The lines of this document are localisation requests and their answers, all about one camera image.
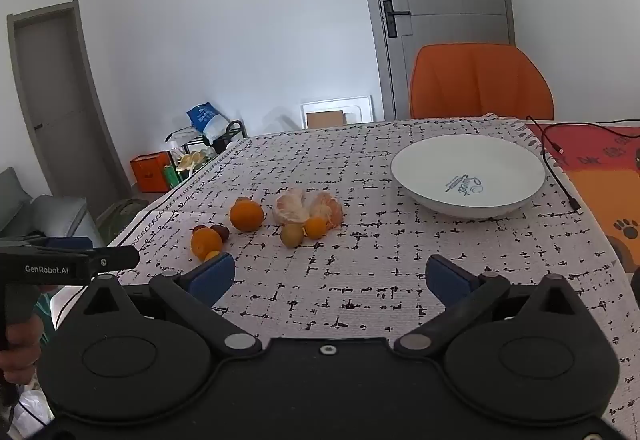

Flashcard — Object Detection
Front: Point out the black metal rack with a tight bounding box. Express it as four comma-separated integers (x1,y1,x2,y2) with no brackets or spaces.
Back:
166,120,248,156

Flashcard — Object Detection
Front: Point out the person's left hand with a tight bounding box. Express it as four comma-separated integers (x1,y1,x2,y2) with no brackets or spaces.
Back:
0,317,46,386

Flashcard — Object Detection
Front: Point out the white foam frame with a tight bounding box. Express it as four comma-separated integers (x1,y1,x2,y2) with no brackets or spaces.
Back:
300,95,375,130

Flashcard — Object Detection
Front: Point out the black cable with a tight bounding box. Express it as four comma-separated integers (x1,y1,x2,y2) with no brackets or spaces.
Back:
526,116,566,155
540,123,640,216

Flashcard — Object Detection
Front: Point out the pale yellow bundle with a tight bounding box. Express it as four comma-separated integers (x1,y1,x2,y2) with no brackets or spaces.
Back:
175,150,211,171

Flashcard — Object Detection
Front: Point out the green patterned bag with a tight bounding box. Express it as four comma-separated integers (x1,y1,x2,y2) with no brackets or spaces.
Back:
96,199,148,246

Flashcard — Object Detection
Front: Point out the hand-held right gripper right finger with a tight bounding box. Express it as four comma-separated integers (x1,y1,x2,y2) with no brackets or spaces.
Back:
394,254,583,361

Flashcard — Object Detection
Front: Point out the brown cardboard piece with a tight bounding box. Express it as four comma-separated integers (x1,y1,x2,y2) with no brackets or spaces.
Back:
306,111,347,129

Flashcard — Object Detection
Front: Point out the orange chair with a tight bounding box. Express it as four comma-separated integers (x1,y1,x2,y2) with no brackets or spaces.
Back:
409,44,555,120

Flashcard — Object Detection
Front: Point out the orange box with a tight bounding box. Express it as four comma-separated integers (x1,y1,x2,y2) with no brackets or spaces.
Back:
130,151,173,193

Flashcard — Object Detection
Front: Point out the black door handle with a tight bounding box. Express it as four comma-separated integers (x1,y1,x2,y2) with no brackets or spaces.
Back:
383,0,412,38

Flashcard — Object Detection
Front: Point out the blue white plastic bag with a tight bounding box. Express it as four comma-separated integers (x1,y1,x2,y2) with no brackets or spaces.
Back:
186,101,233,142

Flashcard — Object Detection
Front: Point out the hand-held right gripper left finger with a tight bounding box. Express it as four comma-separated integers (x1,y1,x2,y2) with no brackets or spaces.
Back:
75,253,263,361

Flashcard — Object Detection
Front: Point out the grey sofa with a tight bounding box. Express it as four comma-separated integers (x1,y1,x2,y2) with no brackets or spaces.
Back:
0,166,106,246

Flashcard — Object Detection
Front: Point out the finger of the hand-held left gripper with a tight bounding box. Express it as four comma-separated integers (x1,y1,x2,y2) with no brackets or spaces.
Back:
86,245,141,272
0,235,94,252

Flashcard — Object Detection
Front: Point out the large orange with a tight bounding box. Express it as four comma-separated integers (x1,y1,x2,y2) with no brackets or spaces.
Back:
191,227,223,261
230,197,264,233

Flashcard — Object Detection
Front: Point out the clear plastic bag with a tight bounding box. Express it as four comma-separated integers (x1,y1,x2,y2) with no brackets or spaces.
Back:
10,387,53,436

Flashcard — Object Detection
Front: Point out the peeled orange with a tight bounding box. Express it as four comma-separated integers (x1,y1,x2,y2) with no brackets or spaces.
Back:
272,187,313,226
307,191,345,228

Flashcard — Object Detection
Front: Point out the orange paw print mat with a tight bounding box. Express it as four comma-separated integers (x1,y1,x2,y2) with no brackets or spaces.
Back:
525,120,640,271

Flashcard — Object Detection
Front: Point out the white bowl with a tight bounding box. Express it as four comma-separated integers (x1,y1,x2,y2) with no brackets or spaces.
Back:
391,134,547,221

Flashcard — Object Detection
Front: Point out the brown kiwi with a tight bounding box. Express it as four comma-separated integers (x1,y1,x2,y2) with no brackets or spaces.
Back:
280,223,306,248

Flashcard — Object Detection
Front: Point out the brown grey door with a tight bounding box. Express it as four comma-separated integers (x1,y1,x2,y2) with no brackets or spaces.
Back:
6,0,132,216

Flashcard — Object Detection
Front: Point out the black patterned white tablecloth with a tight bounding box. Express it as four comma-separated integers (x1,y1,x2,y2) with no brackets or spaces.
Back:
107,116,640,436

